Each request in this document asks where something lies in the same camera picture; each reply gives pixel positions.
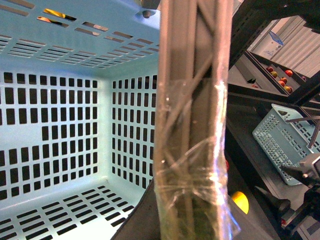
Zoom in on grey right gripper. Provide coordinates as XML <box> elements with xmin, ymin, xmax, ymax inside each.
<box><xmin>255</xmin><ymin>153</ymin><xmax>320</xmax><ymax>213</ymax></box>

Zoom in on yellow mango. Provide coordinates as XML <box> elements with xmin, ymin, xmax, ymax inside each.
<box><xmin>231</xmin><ymin>191</ymin><xmax>250</xmax><ymax>214</ymax></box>

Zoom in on grey-brown basket handle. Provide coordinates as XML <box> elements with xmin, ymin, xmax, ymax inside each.
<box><xmin>153</xmin><ymin>0</ymin><xmax>240</xmax><ymax>240</ymax></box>

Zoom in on light blue plastic basket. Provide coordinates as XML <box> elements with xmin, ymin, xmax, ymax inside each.
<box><xmin>0</xmin><ymin>0</ymin><xmax>161</xmax><ymax>240</ymax></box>

